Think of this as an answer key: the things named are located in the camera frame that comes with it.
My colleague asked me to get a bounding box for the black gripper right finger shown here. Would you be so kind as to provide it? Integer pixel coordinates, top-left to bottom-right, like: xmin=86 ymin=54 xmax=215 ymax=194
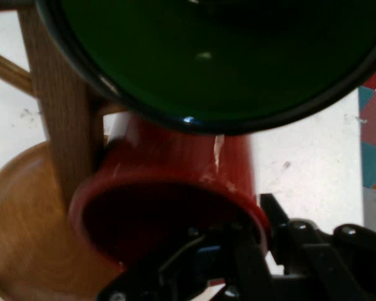
xmin=259 ymin=193 xmax=376 ymax=301

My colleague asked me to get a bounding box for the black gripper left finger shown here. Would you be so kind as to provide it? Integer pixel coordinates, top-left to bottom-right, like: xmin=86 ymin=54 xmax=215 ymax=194
xmin=95 ymin=219 xmax=271 ymax=301

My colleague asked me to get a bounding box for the red enamel mug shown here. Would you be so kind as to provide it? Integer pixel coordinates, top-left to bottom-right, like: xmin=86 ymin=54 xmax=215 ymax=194
xmin=67 ymin=111 xmax=272 ymax=288

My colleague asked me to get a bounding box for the teal orange geometric floor mat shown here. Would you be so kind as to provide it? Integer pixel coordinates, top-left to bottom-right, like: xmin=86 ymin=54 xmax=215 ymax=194
xmin=358 ymin=61 xmax=376 ymax=193

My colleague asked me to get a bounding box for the green enamel mug white script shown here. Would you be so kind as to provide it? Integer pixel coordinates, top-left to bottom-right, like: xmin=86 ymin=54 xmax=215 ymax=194
xmin=34 ymin=0 xmax=376 ymax=137

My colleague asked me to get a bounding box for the wooden mug tree stand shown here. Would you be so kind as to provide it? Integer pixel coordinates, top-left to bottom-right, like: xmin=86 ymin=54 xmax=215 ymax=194
xmin=0 ymin=0 xmax=127 ymax=301

